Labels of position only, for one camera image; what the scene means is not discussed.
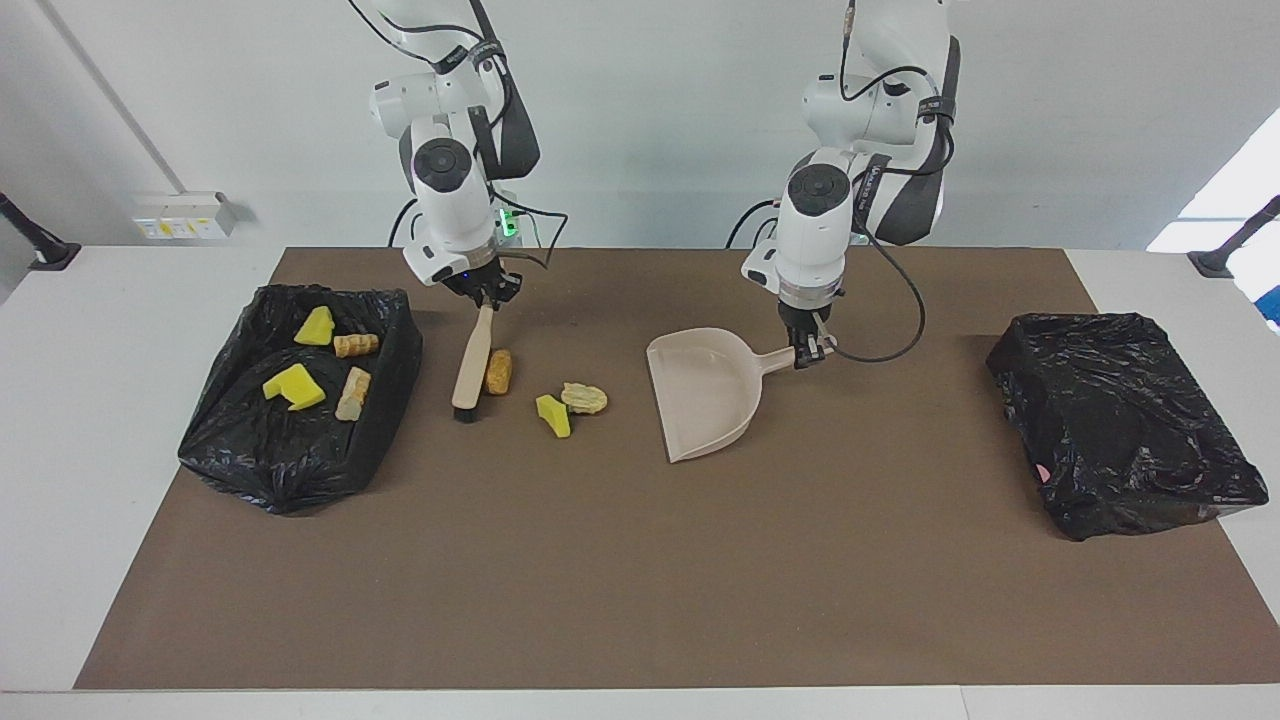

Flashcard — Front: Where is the beige hand brush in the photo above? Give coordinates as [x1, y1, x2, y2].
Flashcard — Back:
[451, 303, 497, 424]

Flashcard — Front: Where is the beige plastic dustpan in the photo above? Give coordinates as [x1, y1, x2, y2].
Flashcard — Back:
[646, 327, 831, 464]

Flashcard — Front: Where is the notched yellow sponge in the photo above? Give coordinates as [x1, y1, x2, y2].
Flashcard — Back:
[262, 362, 328, 412]

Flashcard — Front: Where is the open bin with black bag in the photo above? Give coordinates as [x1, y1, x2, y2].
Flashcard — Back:
[178, 284, 424, 516]

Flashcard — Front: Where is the black bag covered bin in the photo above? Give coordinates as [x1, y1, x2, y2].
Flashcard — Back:
[985, 312, 1271, 543]

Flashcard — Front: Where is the brown table mat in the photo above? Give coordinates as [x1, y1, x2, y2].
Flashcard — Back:
[75, 248, 1280, 691]

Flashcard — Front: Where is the black clamp stand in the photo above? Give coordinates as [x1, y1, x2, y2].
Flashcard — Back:
[0, 192, 81, 273]
[1188, 195, 1280, 279]

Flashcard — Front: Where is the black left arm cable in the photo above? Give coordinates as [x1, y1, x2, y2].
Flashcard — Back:
[815, 0, 961, 364]

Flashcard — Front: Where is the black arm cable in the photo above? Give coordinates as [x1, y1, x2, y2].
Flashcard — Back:
[345, 0, 571, 273]
[815, 0, 961, 364]

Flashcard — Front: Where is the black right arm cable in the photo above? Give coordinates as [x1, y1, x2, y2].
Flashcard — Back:
[345, 0, 571, 273]

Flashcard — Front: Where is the white wall power outlet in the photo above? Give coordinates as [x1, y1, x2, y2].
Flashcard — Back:
[132, 190, 239, 241]

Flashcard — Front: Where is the white wall cable conduit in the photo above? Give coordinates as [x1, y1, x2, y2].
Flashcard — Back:
[38, 0, 186, 196]

